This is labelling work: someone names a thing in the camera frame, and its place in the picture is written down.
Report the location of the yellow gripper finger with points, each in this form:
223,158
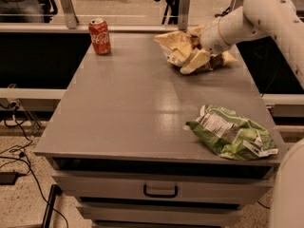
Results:
198,58
197,31

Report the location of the brown and yellow chip bag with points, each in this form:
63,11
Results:
177,47

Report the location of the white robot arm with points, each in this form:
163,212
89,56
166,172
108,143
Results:
277,19

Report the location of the green jalapeno chip bag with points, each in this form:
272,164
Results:
231,135

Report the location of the red cola can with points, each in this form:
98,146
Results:
99,35

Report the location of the grey drawer cabinet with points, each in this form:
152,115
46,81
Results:
120,125

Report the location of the seated person in background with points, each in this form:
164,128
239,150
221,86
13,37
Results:
27,11

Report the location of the black power adapter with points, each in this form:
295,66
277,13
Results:
8,178

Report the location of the middle metal rail bracket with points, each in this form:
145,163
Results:
184,7

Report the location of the metal rail bracket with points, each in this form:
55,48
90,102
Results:
69,13
184,7

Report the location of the left metal rail bracket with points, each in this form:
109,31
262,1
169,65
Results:
69,13

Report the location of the black drawer handle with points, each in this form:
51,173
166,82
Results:
160,193

